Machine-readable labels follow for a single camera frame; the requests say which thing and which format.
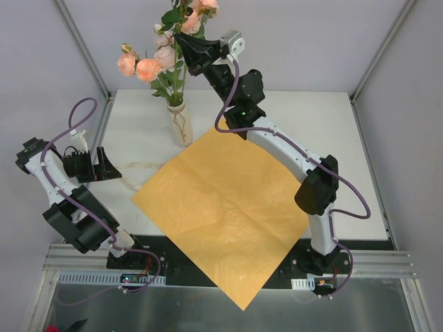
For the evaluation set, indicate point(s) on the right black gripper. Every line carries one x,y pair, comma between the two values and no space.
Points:
203,58

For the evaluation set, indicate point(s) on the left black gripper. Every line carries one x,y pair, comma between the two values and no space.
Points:
95,166

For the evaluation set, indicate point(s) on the cream printed ribbon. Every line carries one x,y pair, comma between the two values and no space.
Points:
136,174

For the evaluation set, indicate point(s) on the pink rosebud leafy stem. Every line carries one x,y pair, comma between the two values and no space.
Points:
189,17

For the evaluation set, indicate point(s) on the orange wrapping paper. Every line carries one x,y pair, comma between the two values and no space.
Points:
229,207

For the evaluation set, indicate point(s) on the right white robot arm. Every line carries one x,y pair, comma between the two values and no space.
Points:
218,62

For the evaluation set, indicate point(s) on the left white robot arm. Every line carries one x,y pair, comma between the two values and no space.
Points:
74,212

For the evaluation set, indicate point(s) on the white ribbed ceramic vase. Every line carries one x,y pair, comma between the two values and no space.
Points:
181,125

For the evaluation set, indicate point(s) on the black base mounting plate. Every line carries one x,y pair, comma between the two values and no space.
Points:
179,270

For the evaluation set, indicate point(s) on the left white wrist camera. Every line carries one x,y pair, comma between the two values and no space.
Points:
79,140

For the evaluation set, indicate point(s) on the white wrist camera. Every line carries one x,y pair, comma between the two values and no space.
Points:
79,140
234,41

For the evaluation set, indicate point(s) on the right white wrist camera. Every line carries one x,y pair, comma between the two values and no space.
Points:
234,41

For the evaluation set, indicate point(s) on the left aluminium corner post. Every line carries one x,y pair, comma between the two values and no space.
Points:
81,46

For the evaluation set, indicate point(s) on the aluminium corner post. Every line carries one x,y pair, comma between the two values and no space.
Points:
394,29
81,46

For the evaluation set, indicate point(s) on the right aluminium corner post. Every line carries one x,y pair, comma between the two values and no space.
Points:
394,29

